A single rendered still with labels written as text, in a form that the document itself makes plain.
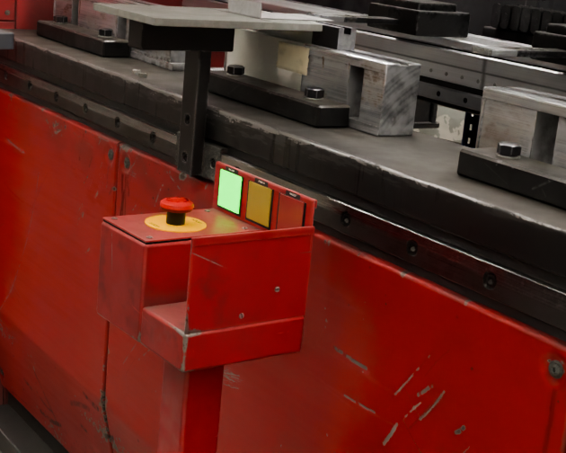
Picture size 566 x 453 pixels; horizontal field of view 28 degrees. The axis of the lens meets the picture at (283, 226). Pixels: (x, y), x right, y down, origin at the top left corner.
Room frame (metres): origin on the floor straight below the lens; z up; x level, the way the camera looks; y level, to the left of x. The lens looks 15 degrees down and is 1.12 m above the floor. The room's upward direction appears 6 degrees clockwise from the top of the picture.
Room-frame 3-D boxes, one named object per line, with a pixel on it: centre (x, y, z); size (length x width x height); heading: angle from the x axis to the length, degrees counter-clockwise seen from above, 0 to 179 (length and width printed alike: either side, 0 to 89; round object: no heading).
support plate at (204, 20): (1.58, 0.13, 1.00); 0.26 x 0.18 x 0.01; 126
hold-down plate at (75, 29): (2.12, 0.41, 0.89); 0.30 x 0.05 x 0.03; 36
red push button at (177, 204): (1.27, 0.13, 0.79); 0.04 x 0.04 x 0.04
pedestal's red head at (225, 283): (1.24, 0.09, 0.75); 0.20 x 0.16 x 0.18; 38
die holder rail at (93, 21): (2.11, 0.33, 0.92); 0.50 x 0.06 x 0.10; 36
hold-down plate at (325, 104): (1.60, 0.03, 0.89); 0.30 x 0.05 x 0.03; 36
